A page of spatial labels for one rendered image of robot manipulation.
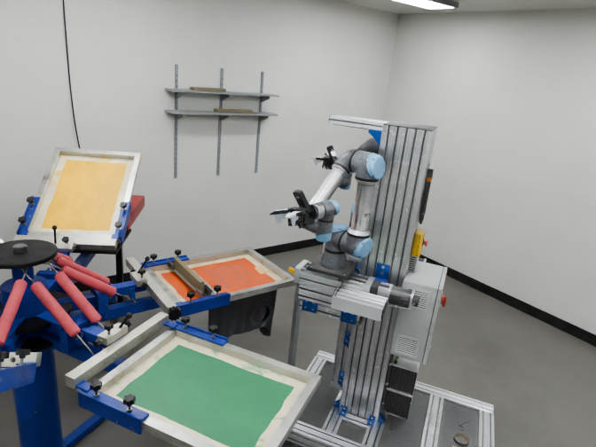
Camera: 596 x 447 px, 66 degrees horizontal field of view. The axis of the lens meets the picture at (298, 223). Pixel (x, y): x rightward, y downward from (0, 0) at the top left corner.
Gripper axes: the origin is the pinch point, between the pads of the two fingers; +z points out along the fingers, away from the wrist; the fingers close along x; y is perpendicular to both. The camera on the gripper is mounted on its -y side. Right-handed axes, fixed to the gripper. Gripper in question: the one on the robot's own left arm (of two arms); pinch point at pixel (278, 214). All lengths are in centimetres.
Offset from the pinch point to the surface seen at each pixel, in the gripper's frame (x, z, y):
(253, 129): 262, -197, -23
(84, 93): 279, -27, -58
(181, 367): 28, 34, 69
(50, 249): 95, 63, 23
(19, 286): 80, 81, 33
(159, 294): 78, 18, 53
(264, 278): 75, -54, 63
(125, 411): 12, 66, 66
